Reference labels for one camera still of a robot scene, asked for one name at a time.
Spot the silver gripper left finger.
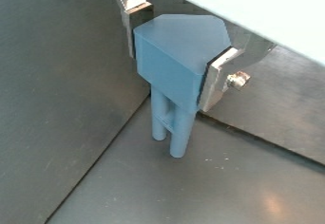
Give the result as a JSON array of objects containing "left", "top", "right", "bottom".
[{"left": 116, "top": 0, "right": 154, "bottom": 57}]

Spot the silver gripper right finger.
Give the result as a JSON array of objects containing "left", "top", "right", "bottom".
[{"left": 199, "top": 27, "right": 276, "bottom": 112}]

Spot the blue three prong peg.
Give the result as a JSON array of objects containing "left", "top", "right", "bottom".
[{"left": 134, "top": 14, "right": 231, "bottom": 158}]

